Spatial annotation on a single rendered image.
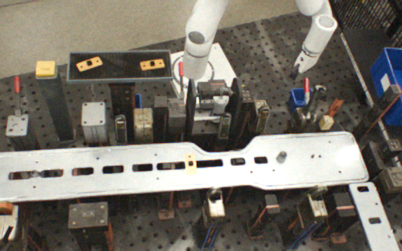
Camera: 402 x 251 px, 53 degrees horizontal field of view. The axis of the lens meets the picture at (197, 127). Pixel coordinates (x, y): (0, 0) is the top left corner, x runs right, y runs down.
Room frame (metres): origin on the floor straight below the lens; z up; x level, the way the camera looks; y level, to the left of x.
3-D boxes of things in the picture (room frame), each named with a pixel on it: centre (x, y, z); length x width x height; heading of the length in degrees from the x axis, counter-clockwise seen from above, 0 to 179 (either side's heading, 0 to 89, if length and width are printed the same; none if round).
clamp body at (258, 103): (0.95, -0.22, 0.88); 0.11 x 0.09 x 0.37; 17
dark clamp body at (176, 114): (0.86, 0.09, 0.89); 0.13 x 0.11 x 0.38; 17
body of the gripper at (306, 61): (1.25, -0.40, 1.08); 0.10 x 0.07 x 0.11; 139
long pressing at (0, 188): (0.67, 0.02, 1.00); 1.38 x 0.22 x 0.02; 107
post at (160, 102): (0.86, 0.15, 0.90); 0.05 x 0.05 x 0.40; 17
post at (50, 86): (0.86, 0.56, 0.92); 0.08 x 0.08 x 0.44; 17
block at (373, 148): (0.88, -0.70, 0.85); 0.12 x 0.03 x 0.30; 17
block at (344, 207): (0.66, -0.57, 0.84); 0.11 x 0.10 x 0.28; 17
